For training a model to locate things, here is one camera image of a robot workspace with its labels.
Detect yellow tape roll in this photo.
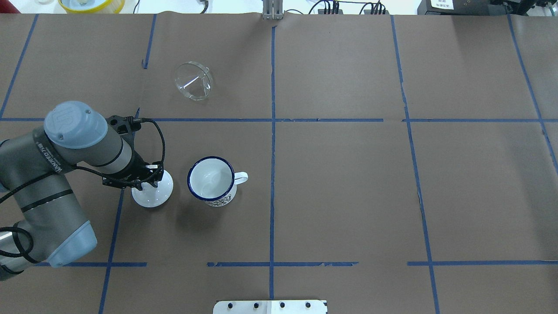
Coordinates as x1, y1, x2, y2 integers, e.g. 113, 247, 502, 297
58, 0, 126, 14

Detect white enamel mug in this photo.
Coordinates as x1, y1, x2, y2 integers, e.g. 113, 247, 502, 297
187, 156, 249, 207

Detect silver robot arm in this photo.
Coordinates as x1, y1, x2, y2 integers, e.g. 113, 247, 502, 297
0, 101, 164, 281

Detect black box device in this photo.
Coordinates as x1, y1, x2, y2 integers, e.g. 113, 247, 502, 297
417, 0, 509, 16

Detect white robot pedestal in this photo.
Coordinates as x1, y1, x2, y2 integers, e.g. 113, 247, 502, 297
213, 300, 328, 314

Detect aluminium frame post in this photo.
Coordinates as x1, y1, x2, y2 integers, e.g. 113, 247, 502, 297
262, 0, 284, 20

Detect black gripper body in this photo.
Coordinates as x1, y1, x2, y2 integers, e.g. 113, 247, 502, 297
102, 151, 165, 189

